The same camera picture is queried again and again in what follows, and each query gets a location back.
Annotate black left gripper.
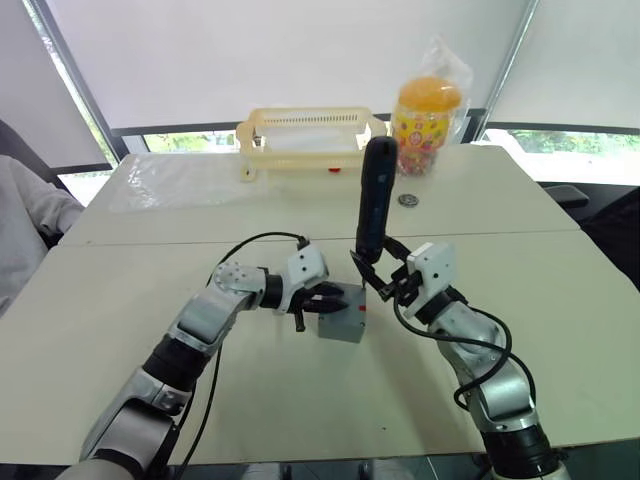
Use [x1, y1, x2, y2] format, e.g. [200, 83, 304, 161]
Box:
[287, 282, 352, 333]

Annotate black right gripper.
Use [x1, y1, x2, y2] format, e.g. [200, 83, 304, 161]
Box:
[349, 237, 425, 308]

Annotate grey metal box base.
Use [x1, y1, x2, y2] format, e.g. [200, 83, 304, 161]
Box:
[317, 310, 368, 345]

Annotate dark blue electric screwdriver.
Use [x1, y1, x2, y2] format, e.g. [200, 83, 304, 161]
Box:
[353, 135, 400, 290]

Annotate candy jar with orange lid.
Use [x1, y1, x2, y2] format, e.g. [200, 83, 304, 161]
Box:
[391, 74, 461, 177]

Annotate cream plastic basket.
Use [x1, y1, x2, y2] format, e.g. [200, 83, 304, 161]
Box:
[235, 105, 387, 185]

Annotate clear plastic bag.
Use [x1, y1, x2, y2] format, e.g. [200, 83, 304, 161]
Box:
[413, 34, 474, 147]

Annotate white roller blind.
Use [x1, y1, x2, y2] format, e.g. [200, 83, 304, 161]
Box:
[0, 0, 112, 174]
[45, 0, 532, 130]
[487, 0, 640, 133]

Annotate person in grey sweater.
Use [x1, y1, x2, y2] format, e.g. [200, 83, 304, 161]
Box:
[0, 154, 84, 317]

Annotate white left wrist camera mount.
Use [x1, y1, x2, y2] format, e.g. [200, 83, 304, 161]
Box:
[277, 244, 331, 315]

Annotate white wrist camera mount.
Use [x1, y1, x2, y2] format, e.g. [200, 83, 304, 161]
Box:
[277, 244, 331, 315]
[402, 242, 457, 321]

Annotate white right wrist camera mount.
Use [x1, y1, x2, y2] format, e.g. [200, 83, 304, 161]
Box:
[402, 242, 457, 321]

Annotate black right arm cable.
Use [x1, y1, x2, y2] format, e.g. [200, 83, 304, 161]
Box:
[392, 284, 536, 414]

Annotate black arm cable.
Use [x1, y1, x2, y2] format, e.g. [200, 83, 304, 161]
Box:
[392, 284, 536, 414]
[172, 231, 311, 480]

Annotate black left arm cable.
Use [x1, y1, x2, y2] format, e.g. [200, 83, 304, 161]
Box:
[172, 231, 311, 480]

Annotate dark window frame post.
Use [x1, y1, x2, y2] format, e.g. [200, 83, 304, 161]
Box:
[469, 0, 542, 146]
[23, 0, 122, 167]

